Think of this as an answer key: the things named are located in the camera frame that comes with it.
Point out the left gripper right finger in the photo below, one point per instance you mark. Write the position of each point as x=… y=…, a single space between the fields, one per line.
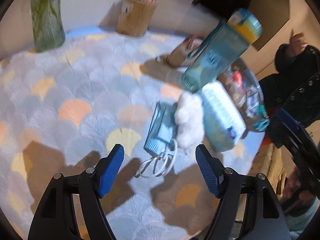
x=263 y=216

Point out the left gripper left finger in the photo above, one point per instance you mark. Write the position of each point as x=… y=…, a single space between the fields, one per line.
x=55 y=215

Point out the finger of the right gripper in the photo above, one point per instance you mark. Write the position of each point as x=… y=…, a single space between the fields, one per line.
x=287 y=120

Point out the wet wipes pack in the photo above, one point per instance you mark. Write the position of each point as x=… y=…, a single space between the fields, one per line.
x=223 y=124

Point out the white fluffy plush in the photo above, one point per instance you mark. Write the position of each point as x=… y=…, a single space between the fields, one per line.
x=189 y=120

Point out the light blue drawstring bag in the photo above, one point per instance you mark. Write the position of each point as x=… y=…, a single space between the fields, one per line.
x=160 y=142

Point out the teal knitted pouch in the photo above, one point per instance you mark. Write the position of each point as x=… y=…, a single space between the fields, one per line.
x=260 y=119

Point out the person's hand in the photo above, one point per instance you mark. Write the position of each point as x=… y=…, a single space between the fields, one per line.
x=296 y=44

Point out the person in black coat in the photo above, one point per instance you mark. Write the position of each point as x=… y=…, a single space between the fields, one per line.
x=295 y=85

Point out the woven round basket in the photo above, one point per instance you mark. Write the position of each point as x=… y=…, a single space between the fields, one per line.
x=244 y=89

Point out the teal water bottle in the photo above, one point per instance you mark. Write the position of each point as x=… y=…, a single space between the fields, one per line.
x=225 y=44

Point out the brown leather pouch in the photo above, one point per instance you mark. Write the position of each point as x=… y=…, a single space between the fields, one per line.
x=179 y=56

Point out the bamboo pen holder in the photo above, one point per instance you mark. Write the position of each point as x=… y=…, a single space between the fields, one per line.
x=135 y=16

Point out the glass flower vase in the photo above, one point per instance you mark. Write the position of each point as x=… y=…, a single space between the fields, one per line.
x=48 y=31

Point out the wall television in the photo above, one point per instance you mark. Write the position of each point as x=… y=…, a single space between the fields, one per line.
x=272 y=14

